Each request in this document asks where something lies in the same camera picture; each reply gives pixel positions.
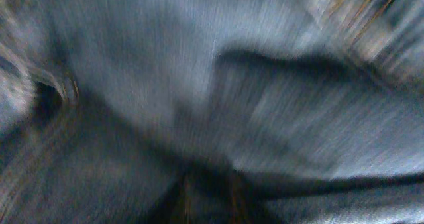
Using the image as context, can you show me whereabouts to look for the blue denim jeans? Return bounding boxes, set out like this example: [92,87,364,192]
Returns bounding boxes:
[1,0,423,223]

